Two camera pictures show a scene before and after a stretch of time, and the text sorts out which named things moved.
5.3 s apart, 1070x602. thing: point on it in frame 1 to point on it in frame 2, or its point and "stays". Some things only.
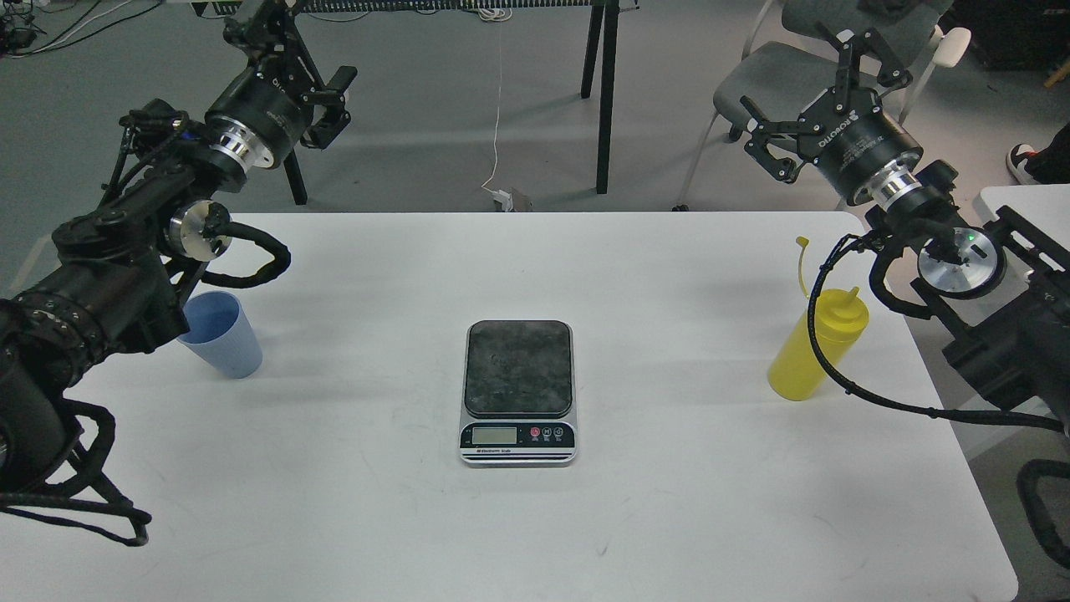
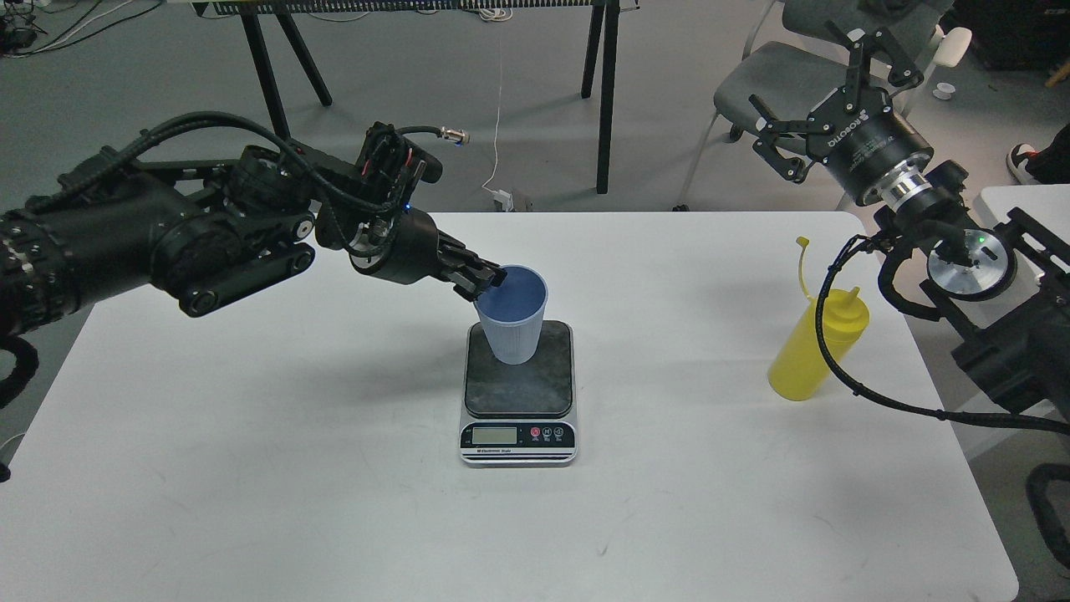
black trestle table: x=603 y=29 stays
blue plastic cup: x=221 y=334 to x=512 y=313
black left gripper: x=261 y=120 to x=405 y=246
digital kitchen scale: x=518 y=394 stays
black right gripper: x=866 y=153 stays
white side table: x=1046 y=206 stays
